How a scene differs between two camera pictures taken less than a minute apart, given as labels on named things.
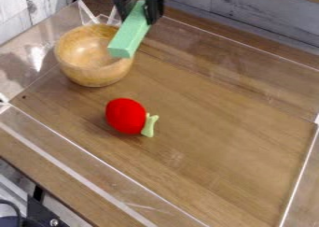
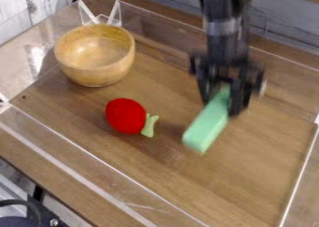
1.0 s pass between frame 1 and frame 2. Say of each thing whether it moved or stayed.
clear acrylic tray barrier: stayed
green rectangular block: moved
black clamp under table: stayed
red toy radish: stayed
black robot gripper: moved
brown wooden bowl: stayed
